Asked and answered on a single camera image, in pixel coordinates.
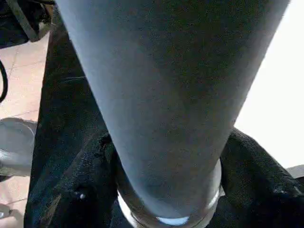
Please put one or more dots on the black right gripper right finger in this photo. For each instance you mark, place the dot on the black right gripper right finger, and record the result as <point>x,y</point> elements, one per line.
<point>261,194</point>

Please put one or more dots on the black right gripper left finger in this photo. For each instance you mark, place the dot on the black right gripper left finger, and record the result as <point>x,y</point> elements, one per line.
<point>76,190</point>

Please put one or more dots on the white plastic table top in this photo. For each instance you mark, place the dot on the white plastic table top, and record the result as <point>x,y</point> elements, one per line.
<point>280,95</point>

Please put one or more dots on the white plastic table leg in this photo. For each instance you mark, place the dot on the white plastic table leg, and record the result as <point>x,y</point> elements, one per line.
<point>171,95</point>

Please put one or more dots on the grey robot leg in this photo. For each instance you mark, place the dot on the grey robot leg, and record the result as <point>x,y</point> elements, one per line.
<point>16,147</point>

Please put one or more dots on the black equipment case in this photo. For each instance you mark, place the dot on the black equipment case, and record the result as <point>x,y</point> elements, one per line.
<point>21,19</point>

